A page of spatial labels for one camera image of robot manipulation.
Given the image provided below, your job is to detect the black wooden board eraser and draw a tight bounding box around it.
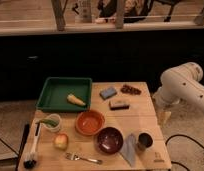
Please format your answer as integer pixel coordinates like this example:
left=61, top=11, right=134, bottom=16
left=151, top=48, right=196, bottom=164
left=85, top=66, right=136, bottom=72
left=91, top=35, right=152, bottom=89
left=109, top=100, right=130, bottom=110

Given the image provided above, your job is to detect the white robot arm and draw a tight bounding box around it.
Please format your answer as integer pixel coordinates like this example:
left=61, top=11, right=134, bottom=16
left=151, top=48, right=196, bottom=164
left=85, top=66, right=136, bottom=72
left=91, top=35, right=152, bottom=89
left=152, top=62, right=204, bottom=126

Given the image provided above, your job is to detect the purple bowl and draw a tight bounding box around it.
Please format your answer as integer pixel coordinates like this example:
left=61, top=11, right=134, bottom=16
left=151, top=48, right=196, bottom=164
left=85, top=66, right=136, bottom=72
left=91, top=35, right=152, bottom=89
left=96, top=127, right=124, bottom=155

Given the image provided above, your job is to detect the orange bowl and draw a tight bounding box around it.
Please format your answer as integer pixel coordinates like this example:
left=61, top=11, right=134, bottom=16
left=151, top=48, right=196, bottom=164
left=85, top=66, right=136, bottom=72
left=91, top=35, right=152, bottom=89
left=75, top=110, right=105, bottom=136

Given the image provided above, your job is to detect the dark mug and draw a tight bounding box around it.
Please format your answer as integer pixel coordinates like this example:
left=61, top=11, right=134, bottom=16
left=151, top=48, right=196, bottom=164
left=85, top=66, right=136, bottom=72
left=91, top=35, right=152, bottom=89
left=137, top=133, right=153, bottom=151

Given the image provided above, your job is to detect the dark red grape bunch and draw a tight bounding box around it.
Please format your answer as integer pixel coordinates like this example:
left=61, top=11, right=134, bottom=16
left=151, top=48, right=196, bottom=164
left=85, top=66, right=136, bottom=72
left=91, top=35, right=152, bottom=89
left=121, top=84, right=141, bottom=95

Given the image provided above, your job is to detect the grey blue cloth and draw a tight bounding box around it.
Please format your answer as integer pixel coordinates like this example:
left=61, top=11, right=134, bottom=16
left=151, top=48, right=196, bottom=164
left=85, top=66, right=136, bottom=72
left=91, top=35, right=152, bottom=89
left=120, top=134, right=136, bottom=167

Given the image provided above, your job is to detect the blue sponge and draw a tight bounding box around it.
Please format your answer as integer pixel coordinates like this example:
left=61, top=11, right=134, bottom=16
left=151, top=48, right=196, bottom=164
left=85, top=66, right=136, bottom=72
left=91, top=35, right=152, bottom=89
left=100, top=87, right=117, bottom=100

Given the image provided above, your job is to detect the silver fork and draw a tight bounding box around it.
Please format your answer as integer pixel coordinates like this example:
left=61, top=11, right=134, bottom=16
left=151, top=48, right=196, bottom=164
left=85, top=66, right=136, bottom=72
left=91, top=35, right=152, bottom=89
left=65, top=153, right=103, bottom=165

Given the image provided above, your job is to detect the red yellow apple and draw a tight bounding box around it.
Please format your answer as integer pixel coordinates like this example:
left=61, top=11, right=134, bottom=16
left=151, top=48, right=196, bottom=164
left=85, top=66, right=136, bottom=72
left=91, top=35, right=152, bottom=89
left=54, top=133, right=68, bottom=150

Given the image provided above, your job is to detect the green plastic tray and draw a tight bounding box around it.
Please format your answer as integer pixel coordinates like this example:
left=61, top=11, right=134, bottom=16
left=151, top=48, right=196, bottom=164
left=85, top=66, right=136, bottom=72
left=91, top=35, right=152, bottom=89
left=36, top=77, right=92, bottom=113

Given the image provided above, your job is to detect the white cup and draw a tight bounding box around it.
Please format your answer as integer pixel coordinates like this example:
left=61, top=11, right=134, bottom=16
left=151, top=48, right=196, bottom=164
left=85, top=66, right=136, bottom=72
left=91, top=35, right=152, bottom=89
left=45, top=114, right=62, bottom=132

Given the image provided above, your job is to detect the green pepper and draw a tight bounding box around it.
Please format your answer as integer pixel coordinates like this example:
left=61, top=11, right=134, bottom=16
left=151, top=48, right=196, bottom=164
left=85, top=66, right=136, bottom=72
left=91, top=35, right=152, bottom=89
left=36, top=119, right=58, bottom=127

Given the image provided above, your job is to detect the white black dish brush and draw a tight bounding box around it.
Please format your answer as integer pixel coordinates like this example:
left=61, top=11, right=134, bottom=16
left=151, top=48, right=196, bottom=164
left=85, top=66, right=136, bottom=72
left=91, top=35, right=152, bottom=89
left=23, top=123, right=41, bottom=169

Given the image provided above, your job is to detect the black cable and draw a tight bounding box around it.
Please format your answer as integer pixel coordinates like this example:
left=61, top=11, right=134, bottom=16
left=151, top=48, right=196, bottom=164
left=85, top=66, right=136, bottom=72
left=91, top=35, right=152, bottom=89
left=165, top=133, right=204, bottom=171

